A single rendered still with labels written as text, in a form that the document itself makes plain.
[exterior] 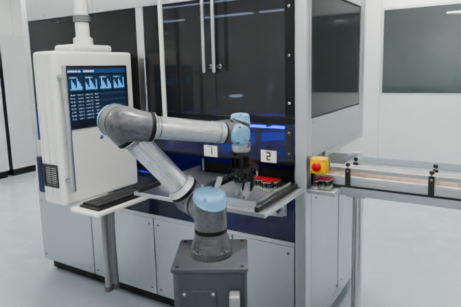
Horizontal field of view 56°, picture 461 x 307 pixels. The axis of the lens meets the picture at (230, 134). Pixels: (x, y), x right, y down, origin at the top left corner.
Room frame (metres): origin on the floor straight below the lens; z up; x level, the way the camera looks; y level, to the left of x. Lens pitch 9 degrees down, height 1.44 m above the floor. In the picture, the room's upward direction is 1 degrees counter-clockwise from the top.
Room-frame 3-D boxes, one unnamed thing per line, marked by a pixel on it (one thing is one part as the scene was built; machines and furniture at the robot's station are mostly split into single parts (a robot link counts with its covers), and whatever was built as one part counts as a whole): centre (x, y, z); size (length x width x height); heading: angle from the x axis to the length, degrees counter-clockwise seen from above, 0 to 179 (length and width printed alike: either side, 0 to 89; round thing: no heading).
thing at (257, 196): (1.87, -0.08, 0.90); 0.34 x 0.26 x 0.04; 148
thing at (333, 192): (1.97, -0.45, 0.87); 0.14 x 0.13 x 0.02; 148
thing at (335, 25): (2.37, -0.60, 1.51); 0.85 x 0.01 x 0.59; 148
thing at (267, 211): (2.00, 0.05, 0.87); 0.70 x 0.48 x 0.02; 58
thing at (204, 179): (2.15, 0.15, 0.90); 0.34 x 0.26 x 0.04; 148
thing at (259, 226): (2.50, 0.55, 0.73); 1.98 x 0.01 x 0.25; 58
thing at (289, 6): (2.00, -0.28, 1.40); 0.04 x 0.01 x 0.80; 58
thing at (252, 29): (2.10, -0.12, 1.51); 0.43 x 0.01 x 0.59; 58
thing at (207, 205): (1.47, 0.08, 0.96); 0.13 x 0.12 x 0.14; 30
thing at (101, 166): (2.27, 0.75, 1.19); 0.50 x 0.19 x 0.78; 147
